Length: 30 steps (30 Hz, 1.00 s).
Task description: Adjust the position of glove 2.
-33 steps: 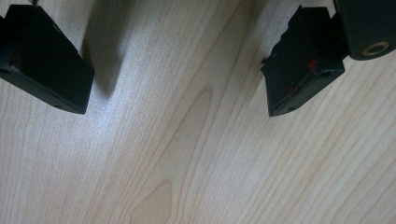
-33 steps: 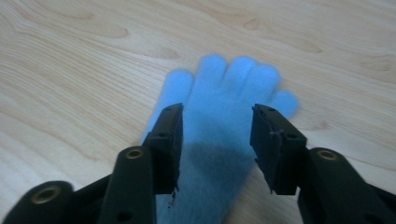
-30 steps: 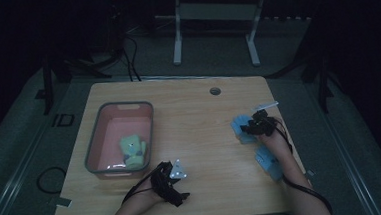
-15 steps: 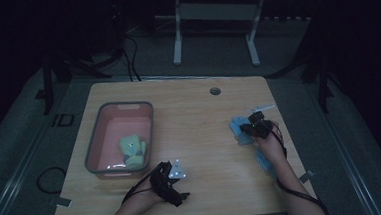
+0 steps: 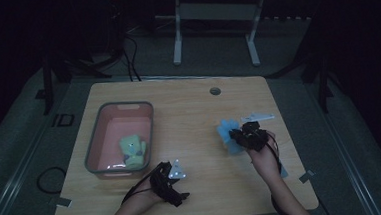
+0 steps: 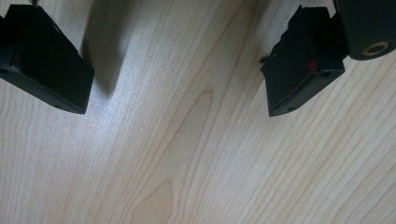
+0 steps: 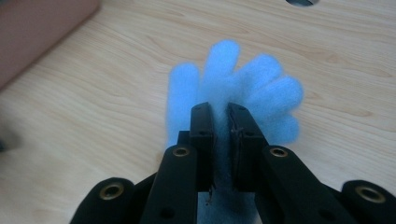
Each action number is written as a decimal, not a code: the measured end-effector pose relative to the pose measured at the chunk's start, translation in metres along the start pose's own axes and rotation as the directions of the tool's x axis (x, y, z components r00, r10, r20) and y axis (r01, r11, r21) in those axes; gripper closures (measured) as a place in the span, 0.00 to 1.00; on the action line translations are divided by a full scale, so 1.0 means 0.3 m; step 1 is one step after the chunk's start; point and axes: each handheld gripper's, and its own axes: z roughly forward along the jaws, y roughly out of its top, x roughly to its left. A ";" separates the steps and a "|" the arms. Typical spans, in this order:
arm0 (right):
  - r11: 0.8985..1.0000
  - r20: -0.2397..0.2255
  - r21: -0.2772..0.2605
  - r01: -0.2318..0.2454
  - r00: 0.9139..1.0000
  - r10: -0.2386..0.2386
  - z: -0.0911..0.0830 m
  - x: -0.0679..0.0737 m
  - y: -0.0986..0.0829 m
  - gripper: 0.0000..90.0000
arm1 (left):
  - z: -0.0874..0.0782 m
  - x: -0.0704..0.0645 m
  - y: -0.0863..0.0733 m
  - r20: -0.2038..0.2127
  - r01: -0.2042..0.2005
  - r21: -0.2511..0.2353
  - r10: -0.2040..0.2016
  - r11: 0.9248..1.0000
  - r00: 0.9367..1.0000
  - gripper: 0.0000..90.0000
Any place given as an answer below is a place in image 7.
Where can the blue glove grey cuff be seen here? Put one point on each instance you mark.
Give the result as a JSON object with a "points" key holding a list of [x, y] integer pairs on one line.
{"points": [[224, 77]]}

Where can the grey round table grommet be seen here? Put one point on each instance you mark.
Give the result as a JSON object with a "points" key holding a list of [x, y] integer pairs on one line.
{"points": [[301, 2]]}

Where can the pink plastic basin grey rim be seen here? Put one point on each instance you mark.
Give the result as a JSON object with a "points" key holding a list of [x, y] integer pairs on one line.
{"points": [[37, 34]]}

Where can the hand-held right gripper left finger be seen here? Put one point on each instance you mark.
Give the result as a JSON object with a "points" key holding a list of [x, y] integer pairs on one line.
{"points": [[202, 143]]}

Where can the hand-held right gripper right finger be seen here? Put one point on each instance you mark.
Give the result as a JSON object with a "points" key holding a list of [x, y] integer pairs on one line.
{"points": [[246, 146]]}

